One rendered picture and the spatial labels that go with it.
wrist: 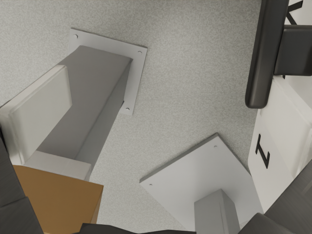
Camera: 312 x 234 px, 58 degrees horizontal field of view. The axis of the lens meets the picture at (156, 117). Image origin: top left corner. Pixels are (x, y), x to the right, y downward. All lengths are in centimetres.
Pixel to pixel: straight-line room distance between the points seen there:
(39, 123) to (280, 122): 13
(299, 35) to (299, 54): 1
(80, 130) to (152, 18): 60
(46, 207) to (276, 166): 28
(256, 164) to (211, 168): 103
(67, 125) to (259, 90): 49
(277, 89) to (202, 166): 115
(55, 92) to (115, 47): 94
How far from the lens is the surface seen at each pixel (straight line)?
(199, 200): 143
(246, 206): 150
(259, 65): 18
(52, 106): 18
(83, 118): 65
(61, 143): 57
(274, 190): 25
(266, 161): 26
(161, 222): 162
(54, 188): 42
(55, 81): 18
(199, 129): 124
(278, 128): 17
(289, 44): 18
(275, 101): 17
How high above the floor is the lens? 107
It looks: 62 degrees down
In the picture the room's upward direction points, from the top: 170 degrees counter-clockwise
